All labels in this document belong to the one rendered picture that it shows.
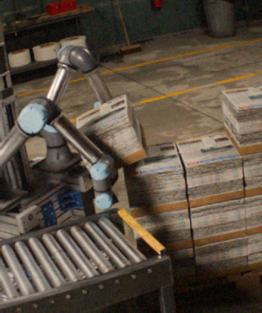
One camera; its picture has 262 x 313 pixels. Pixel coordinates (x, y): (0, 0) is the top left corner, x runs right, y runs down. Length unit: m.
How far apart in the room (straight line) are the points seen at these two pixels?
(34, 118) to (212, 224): 1.09
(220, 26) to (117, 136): 7.15
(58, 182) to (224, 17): 6.97
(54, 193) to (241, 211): 0.97
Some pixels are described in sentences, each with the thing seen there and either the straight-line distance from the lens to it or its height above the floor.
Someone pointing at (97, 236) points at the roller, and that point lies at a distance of 2.57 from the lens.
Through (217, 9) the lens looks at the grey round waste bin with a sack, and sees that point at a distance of 9.95.
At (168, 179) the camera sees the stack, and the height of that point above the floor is 0.78.
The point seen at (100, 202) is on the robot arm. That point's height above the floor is 0.85.
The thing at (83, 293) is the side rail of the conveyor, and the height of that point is 0.77.
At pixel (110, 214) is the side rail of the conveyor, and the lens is 2.73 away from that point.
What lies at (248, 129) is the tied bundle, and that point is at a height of 0.96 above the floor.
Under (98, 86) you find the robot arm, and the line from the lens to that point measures 3.41.
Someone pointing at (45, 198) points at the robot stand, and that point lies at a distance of 3.25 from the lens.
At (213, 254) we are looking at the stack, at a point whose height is 0.30.
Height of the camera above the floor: 2.00
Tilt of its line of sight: 19 degrees down
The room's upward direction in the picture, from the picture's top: 9 degrees counter-clockwise
